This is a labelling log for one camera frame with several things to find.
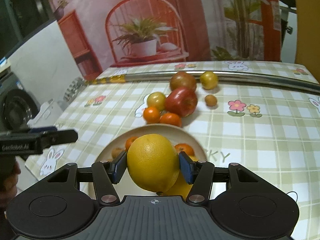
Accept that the small brown longan fruit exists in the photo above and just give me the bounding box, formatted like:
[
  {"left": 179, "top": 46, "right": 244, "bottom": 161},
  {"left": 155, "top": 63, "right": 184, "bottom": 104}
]
[{"left": 111, "top": 147, "right": 125, "bottom": 159}]

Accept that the orange tangerine small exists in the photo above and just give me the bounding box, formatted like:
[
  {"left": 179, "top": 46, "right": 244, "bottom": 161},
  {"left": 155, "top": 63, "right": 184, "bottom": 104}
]
[{"left": 175, "top": 143, "right": 195, "bottom": 156}]

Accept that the large yellow grapefruit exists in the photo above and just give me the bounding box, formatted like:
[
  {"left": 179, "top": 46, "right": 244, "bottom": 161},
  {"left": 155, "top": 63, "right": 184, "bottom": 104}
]
[{"left": 127, "top": 134, "right": 178, "bottom": 193}]

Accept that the dark red apple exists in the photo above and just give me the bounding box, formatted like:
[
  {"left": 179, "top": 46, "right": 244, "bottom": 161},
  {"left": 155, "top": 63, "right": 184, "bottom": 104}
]
[{"left": 164, "top": 86, "right": 198, "bottom": 118}]

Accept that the yellow-green round fruit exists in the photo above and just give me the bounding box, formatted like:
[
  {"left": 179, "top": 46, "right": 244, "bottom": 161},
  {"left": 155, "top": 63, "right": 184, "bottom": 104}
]
[{"left": 147, "top": 92, "right": 166, "bottom": 112}]

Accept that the brownish red apple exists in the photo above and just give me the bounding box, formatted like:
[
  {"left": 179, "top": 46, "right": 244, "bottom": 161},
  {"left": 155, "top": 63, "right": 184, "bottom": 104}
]
[{"left": 170, "top": 72, "right": 197, "bottom": 91}]

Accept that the yellow round fruit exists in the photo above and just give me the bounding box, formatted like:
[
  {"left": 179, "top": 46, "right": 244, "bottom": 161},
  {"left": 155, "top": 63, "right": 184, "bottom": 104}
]
[{"left": 200, "top": 71, "right": 219, "bottom": 90}]

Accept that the person left hand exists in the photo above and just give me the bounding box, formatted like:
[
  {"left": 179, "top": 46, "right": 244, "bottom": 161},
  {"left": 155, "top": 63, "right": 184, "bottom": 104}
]
[{"left": 0, "top": 161, "right": 21, "bottom": 209}]

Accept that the beige plate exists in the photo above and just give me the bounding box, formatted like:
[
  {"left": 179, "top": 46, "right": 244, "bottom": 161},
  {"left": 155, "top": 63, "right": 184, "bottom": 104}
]
[{"left": 97, "top": 124, "right": 212, "bottom": 199}]

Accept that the dark appliance at left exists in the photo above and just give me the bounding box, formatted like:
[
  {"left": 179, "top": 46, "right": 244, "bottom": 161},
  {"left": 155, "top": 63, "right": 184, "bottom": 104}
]
[{"left": 0, "top": 58, "right": 39, "bottom": 132}]

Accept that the checkered bunny tablecloth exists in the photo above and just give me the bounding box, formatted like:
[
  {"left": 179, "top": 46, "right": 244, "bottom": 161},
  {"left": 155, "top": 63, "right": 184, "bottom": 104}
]
[{"left": 24, "top": 60, "right": 320, "bottom": 240}]

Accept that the metal telescopic pole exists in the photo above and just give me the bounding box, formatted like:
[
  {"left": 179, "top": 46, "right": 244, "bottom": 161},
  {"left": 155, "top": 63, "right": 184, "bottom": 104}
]
[{"left": 65, "top": 70, "right": 319, "bottom": 101}]

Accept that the printed room backdrop cloth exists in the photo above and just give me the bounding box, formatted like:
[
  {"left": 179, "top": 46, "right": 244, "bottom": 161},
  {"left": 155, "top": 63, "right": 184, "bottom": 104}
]
[{"left": 48, "top": 0, "right": 281, "bottom": 80}]

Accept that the black tripod stand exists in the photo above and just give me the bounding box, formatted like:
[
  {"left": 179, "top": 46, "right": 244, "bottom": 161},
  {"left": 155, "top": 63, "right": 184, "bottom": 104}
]
[{"left": 279, "top": 0, "right": 297, "bottom": 46}]

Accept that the wooden door panel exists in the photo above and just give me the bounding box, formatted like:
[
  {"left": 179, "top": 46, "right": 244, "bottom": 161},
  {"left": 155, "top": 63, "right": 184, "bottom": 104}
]
[{"left": 296, "top": 0, "right": 319, "bottom": 80}]

